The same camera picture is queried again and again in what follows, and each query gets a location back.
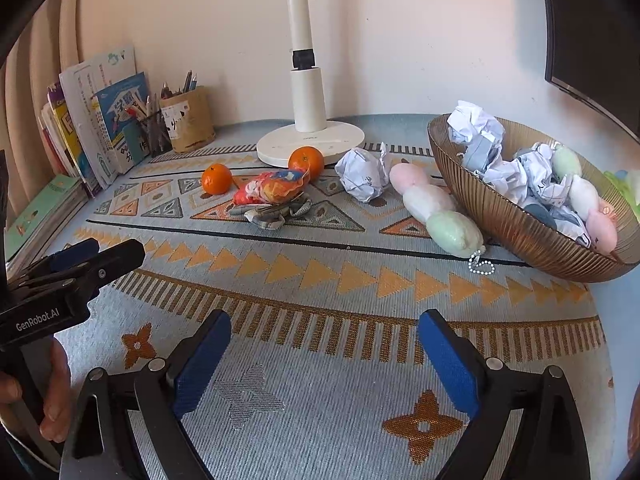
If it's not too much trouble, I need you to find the row of upright books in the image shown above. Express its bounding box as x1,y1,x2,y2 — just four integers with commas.
59,45,138,188

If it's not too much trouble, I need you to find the pastel dango plush toy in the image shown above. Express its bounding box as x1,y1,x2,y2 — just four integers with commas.
389,162,497,277
551,144,621,257

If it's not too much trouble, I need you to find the red snack packet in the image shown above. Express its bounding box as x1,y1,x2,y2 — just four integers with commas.
231,167,312,207

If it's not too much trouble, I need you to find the grey patterned cloth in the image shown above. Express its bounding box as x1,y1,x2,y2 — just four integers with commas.
243,195,313,231

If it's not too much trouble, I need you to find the amber ribbed glass bowl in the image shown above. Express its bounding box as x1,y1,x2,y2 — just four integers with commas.
427,112,640,283

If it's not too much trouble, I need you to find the blue illustrated book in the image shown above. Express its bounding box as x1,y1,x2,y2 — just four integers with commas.
92,72,151,176

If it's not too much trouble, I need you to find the white desk lamp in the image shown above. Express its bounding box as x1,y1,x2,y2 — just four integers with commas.
256,0,366,167

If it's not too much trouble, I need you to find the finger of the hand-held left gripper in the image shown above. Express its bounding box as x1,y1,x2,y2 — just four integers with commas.
20,238,101,281
10,238,147,311

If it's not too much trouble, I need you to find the bundle of pens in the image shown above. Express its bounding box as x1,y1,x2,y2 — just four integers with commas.
160,70,198,98
127,92,161,121

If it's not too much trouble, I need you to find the flat stack of green books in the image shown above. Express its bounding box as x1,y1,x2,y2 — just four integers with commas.
5,174,91,273

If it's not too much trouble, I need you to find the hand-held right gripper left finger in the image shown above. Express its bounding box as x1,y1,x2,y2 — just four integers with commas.
59,309,233,480

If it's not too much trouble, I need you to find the orange mandarin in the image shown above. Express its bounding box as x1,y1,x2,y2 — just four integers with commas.
288,146,326,181
202,164,234,196

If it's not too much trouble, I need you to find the black mesh pen holder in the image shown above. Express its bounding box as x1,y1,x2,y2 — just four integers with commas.
136,110,173,158

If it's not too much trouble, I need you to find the beige curtain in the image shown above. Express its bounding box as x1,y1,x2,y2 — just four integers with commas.
0,0,101,196

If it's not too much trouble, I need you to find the black wall television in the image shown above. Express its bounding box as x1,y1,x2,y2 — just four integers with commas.
537,0,640,141

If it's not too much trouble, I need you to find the row of standing books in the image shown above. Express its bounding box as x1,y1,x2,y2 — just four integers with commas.
39,80,101,198

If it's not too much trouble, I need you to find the tan pen holder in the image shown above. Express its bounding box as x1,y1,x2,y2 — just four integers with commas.
159,85,217,153

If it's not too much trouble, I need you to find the green tissue pack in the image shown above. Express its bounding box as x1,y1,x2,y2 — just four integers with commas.
602,167,640,206

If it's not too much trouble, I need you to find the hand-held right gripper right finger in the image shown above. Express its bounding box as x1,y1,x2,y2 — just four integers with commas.
417,309,593,480

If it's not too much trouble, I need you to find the person's left hand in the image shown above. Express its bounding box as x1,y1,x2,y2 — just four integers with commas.
39,337,72,444

